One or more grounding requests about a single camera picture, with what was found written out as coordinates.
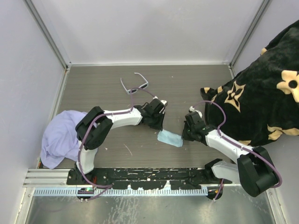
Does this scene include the right aluminium frame post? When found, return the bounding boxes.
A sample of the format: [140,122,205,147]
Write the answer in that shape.
[228,0,271,69]

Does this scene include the light blue cleaning cloth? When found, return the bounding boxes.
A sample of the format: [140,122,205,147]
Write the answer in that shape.
[157,129,183,147]

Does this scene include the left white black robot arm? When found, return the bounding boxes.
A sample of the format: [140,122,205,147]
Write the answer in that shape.
[75,97,168,185]

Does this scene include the lavender crumpled cloth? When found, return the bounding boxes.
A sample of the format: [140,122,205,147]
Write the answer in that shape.
[40,110,87,169]

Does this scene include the aluminium front rail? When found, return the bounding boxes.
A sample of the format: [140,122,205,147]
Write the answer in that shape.
[22,167,277,187]

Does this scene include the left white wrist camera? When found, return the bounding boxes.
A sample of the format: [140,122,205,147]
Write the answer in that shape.
[152,96,168,107]

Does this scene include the slotted white cable duct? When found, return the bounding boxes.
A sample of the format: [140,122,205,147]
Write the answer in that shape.
[33,186,208,197]

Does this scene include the white rectangular sunglasses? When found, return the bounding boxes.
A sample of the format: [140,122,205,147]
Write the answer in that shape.
[120,72,149,95]

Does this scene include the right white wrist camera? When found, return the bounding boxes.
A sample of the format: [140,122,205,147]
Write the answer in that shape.
[188,106,202,118]

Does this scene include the black floral plush blanket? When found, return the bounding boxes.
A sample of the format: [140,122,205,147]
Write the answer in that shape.
[200,22,299,147]

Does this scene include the black paint-splattered base plate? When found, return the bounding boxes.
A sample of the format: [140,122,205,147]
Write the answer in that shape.
[66,167,233,190]

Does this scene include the aluminium frame post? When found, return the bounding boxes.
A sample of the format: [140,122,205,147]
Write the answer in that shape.
[25,0,71,69]
[228,0,271,69]

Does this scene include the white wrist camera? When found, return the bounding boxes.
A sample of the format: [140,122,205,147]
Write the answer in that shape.
[188,106,202,118]
[152,96,168,107]

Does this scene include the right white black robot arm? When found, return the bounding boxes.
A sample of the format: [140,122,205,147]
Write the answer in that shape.
[182,111,281,197]

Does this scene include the left aluminium frame post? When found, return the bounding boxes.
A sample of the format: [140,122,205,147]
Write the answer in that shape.
[25,0,71,69]

